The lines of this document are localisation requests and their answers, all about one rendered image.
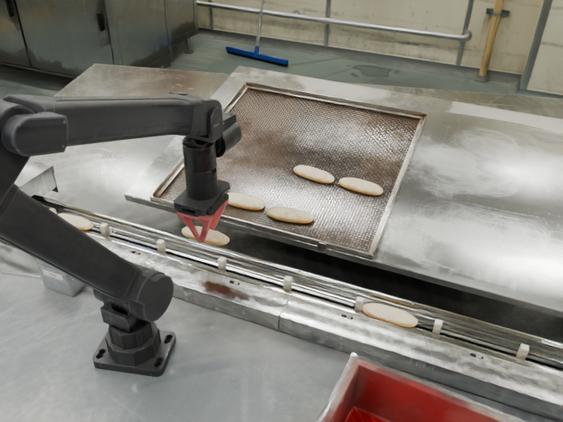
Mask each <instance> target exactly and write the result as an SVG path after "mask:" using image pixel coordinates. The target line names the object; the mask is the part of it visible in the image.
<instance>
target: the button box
mask: <svg viewBox="0 0 563 422"><path fill-rule="evenodd" d="M36 261H37V264H38V267H39V272H40V274H41V277H42V280H43V283H44V287H45V288H48V289H50V290H53V291H57V292H59V293H62V294H65V295H67V296H74V295H75V294H76V293H77V292H78V291H79V290H80V289H82V288H83V287H84V286H85V283H83V282H81V281H79V280H76V279H75V278H73V277H71V276H69V275H66V274H65V273H64V272H62V271H60V270H57V269H55V268H54V267H52V266H50V265H47V264H45V263H44V262H43V261H41V260H38V259H36Z"/></svg>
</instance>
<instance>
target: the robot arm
mask: <svg viewBox="0 0 563 422"><path fill-rule="evenodd" d="M166 135H178V136H185V138H184V139H183V140H182V147H183V164H184V174H185V183H186V189H185V190H184V191H183V192H182V193H181V194H180V195H179V196H178V197H177V198H175V199H174V200H173V207H174V208H175V209H176V210H177V216H179V217H180V218H181V219H182V221H183V222H184V223H185V224H186V225H187V226H188V228H189V229H190V231H191V233H192V234H193V236H194V238H195V239H196V240H197V241H198V242H201V243H203V242H204V241H205V238H206V236H207V233H208V232H209V229H212V230H214V229H215V227H216V225H217V223H218V222H219V219H220V216H221V215H222V213H223V212H224V210H225V207H226V205H227V203H228V202H229V194H228V193H225V191H226V190H227V189H229V190H230V183H229V182H226V181H222V180H219V179H218V178H217V162H216V158H217V157H222V156H223V155H224V154H226V153H227V152H228V151H229V150H230V149H231V148H232V147H234V146H235V145H236V144H238V143H239V142H240V140H241V138H242V131H241V129H240V126H239V124H238V123H237V122H236V115H233V114H230V113H226V112H223V110H222V105H221V103H220V102H219V101H218V100H214V99H210V98H207V97H203V96H199V95H192V94H189V93H185V92H169V94H162V95H129V96H36V95H5V96H4V98H3V99H2V98H0V240H2V241H4V242H5V243H7V244H10V245H11V246H13V247H15V248H17V249H19V250H22V251H23V252H24V253H26V254H28V255H31V256H33V257H34V258H36V259H38V260H41V261H43V262H44V263H45V264H47V265H50V266H52V267H54V268H55V269H57V270H60V271H62V272H64V273H65V274H66V275H69V276H71V277H73V278H75V279H76V280H79V281H81V282H83V283H85V284H86V285H88V286H90V287H91V288H93V293H94V296H95V298H96V299H97V300H99V301H102V302H104V305H103V306H102V307H101V315H102V319H103V322H104V323H107V324H109V327H108V331H107V333H106V335H105V336H104V338H103V340H102V342H101V344H100V346H99V347H98V349H97V350H96V353H95V355H94V357H93V358H92V359H93V363H94V366H95V368H99V369H105V370H111V371H117V372H123V373H134V374H140V375H146V376H152V377H160V376H162V375H163V372H164V370H165V368H166V366H167V364H168V360H169V359H170V356H171V354H172V351H173V348H174V346H175V344H176V336H175V333H174V332H169V331H163V330H159V328H157V325H156V323H155V321H156V320H158V319H159V318H160V317H161V316H162V315H163V314H164V312H165V311H166V310H167V309H168V306H169V304H170V302H171V300H172V298H173V288H174V286H173V280H172V278H171V277H170V276H167V275H165V274H164V273H162V272H160V271H157V270H150V269H148V268H146V267H143V266H141V265H138V264H135V263H132V262H131V261H128V260H125V259H123V258H122V257H120V256H119V255H117V254H115V253H114V252H112V251H111V250H109V249H107V248H106V247H105V246H104V245H102V244H100V243H99V242H97V241H96V240H94V239H92V238H91V237H90V236H89V235H87V234H85V233H84V232H82V231H81V230H79V229H77V228H76V227H75V226H74V225H72V224H70V223H69V222H67V221H66V220H64V219H63V218H61V217H60V216H59V215H58V214H56V213H54V212H53V211H51V210H50V209H48V208H46V207H45V206H43V204H41V203H39V202H38V201H36V200H35V199H33V198H31V197H30V196H28V195H27V194H26V193H24V192H23V191H21V190H20V188H19V186H18V185H17V184H15V181H16V180H17V178H18V176H19V174H20V173H21V172H22V170H23V168H24V166H25V165H26V163H27V162H28V160H29V158H30V157H33V156H40V155H47V154H54V153H61V152H65V149H66V147H72V146H79V145H86V144H94V143H101V142H114V141H122V140H130V139H137V138H144V137H152V136H166ZM215 212H216V213H215ZM214 213H215V216H214ZM192 219H197V220H198V221H199V222H200V223H201V224H202V225H203V227H202V231H201V235H199V233H198V231H197V229H196V228H195V226H194V223H193V221H192Z"/></svg>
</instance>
